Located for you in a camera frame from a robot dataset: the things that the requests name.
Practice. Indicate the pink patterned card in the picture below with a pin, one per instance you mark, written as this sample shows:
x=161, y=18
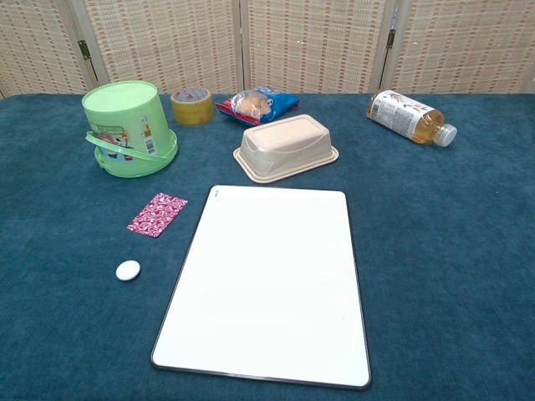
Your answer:
x=157, y=215

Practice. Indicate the white oval magnet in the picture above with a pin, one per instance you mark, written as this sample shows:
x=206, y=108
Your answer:
x=128, y=271

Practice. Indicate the beige plastic tray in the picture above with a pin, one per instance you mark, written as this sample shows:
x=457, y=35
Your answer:
x=284, y=148

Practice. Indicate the white rectangular board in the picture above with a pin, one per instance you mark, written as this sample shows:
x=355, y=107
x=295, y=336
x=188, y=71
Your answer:
x=263, y=284

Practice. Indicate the blue red snack bag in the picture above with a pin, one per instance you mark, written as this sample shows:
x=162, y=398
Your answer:
x=257, y=106

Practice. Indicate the yellow packing tape roll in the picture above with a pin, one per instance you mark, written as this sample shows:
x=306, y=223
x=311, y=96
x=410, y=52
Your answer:
x=192, y=107

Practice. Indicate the woven folding screen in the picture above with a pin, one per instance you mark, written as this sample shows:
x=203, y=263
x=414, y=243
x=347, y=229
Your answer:
x=267, y=42

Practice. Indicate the green plastic bucket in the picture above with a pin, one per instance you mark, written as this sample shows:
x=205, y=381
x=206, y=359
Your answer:
x=125, y=125

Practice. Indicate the amber drink bottle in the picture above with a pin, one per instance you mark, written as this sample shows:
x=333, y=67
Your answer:
x=407, y=117

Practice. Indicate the teal table cloth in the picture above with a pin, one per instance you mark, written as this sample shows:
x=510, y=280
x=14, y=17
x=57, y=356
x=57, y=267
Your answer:
x=439, y=250

